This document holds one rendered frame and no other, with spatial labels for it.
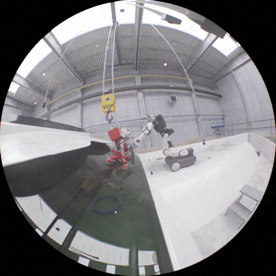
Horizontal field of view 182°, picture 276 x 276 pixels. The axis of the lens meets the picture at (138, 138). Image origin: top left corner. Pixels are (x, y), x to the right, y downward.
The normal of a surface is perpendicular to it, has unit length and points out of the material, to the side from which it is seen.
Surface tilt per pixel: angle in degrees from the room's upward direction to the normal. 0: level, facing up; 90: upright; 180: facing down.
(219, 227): 0
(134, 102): 90
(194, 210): 50
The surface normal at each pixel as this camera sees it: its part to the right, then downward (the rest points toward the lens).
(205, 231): -0.14, -0.99
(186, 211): -0.04, -0.64
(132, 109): 0.05, 0.00
